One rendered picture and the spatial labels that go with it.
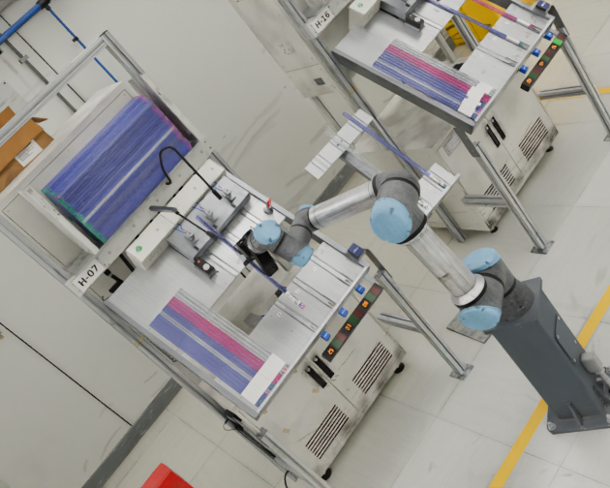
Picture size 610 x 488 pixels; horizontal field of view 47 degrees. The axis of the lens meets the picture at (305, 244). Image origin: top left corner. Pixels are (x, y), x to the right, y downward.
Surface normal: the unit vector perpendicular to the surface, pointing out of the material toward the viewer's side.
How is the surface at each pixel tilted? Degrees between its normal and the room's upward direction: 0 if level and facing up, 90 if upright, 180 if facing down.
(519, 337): 90
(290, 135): 90
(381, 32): 44
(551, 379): 90
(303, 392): 90
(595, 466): 0
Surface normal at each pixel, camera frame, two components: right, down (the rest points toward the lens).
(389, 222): -0.37, 0.61
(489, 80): -0.05, -0.43
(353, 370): 0.54, 0.07
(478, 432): -0.60, -0.67
